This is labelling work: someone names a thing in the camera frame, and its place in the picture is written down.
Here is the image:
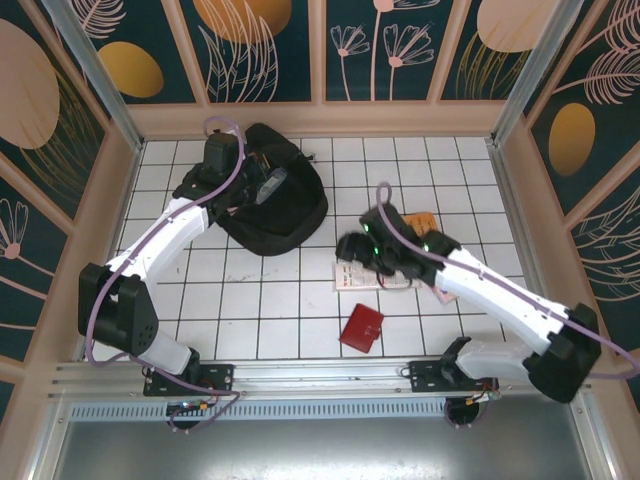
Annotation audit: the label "aluminium corner post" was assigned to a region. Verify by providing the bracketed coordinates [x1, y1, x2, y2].
[491, 0, 585, 149]
[41, 0, 145, 153]

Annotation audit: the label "teal side panel pink flower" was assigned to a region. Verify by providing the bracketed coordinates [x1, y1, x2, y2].
[0, 174, 71, 362]

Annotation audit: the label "orange wood-print book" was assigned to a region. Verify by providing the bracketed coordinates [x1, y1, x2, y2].
[401, 211, 437, 242]

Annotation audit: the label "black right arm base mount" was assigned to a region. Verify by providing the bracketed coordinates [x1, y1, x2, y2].
[408, 355, 501, 397]

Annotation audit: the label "teal side panel leaf lines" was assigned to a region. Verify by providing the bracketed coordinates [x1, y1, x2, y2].
[569, 184, 640, 357]

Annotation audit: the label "teal panel orange oval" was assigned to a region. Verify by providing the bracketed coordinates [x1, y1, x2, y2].
[59, 0, 197, 105]

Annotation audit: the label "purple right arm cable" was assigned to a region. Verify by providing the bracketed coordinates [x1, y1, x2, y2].
[374, 181, 640, 430]

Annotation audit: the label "grey metal sheet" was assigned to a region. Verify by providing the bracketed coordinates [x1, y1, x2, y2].
[49, 419, 601, 480]

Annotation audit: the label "small green circuit board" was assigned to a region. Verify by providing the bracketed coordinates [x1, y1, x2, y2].
[166, 399, 210, 417]

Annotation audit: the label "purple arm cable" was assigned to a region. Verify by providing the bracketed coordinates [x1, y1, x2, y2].
[83, 115, 250, 434]
[374, 181, 640, 430]

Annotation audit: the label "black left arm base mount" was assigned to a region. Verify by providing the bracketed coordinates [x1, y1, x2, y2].
[143, 362, 236, 398]

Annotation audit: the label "teal panel pink flowers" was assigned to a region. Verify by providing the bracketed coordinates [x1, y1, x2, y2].
[324, 0, 432, 104]

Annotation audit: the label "grey slotted cable duct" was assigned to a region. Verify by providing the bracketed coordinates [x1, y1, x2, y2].
[69, 402, 451, 422]

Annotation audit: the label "black backpack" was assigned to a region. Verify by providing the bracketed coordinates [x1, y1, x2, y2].
[172, 122, 330, 257]

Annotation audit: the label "red leather wallet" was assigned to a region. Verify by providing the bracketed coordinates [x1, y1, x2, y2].
[338, 303, 385, 357]

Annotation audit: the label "white printed booklet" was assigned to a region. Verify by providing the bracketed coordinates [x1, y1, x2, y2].
[331, 258, 427, 295]

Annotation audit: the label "long aluminium base rail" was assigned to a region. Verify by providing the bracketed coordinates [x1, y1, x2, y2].
[47, 353, 601, 401]

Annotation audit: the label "clear grey pencil case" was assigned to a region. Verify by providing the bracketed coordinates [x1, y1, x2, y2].
[257, 168, 289, 205]

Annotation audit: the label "aluminium side rail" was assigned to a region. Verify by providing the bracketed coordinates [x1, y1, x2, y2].
[487, 139, 569, 357]

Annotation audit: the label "teal panel orange half circle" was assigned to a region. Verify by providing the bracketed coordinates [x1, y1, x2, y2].
[179, 0, 314, 105]

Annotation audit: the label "teal side panel peach circle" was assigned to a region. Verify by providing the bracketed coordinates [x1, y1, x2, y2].
[0, 0, 109, 221]

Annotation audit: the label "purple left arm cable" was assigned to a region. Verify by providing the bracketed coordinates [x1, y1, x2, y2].
[83, 115, 250, 434]

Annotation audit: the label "teal side panel feather print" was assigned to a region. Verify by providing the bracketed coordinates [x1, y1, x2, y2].
[522, 0, 640, 216]

